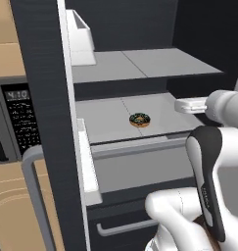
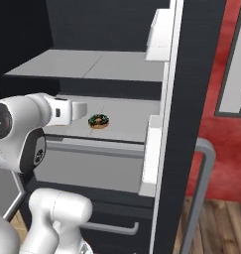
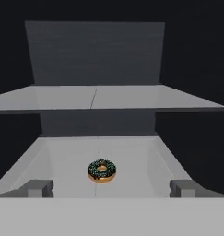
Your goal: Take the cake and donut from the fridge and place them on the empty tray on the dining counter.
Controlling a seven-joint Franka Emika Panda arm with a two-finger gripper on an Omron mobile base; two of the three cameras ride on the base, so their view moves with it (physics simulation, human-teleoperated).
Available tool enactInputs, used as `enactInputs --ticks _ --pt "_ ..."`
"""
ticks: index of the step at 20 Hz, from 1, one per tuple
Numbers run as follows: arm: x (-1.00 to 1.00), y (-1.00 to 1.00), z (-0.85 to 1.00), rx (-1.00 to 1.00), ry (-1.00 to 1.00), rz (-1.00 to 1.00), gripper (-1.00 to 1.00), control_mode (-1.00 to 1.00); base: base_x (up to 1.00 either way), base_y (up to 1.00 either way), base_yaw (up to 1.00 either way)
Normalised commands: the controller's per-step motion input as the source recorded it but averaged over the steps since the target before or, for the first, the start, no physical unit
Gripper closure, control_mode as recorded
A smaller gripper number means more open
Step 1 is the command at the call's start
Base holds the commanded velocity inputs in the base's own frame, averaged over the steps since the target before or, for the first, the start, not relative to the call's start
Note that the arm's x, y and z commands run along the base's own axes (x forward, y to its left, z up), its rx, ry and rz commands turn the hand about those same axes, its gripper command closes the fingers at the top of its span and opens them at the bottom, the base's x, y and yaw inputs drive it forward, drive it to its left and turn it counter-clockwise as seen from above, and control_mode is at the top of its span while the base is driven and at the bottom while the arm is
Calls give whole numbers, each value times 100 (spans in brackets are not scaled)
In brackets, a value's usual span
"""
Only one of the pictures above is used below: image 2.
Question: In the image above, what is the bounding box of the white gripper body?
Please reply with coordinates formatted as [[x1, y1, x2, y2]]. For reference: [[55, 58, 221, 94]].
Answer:
[[70, 100, 88, 121]]

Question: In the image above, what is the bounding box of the chocolate donut with green sprinkles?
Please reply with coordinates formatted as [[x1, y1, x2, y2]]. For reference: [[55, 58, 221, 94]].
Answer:
[[87, 113, 110, 130]]

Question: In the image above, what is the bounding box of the grey fridge shelf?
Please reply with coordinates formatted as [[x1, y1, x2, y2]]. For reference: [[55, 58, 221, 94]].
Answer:
[[3, 49, 167, 83], [42, 94, 162, 144]]

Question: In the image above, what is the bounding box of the grey fridge crisper drawer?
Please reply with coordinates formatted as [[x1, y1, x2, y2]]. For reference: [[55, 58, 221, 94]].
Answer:
[[34, 134, 147, 194]]

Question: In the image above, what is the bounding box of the black fridge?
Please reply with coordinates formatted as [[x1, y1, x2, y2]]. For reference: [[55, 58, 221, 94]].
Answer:
[[0, 0, 173, 254]]

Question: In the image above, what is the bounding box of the black fridge door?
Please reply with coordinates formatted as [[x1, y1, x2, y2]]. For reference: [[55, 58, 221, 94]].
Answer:
[[148, 0, 229, 254]]

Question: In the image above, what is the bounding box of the black freezer drawer front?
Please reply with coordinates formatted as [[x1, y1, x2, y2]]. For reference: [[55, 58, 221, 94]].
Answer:
[[20, 180, 157, 254]]

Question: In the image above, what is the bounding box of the grey cupboard door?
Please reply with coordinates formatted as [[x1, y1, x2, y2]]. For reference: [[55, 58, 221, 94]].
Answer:
[[0, 166, 27, 222]]

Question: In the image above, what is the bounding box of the grey framed window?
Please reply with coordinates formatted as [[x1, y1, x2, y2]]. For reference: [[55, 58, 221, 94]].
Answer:
[[214, 0, 241, 119]]

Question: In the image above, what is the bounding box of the grey freezer drawer handle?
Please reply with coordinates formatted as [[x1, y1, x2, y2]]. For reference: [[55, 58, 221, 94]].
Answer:
[[79, 220, 140, 237]]

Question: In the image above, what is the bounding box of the grey fridge door handle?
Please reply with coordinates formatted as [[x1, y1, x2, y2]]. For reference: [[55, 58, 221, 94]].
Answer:
[[179, 137, 216, 254]]

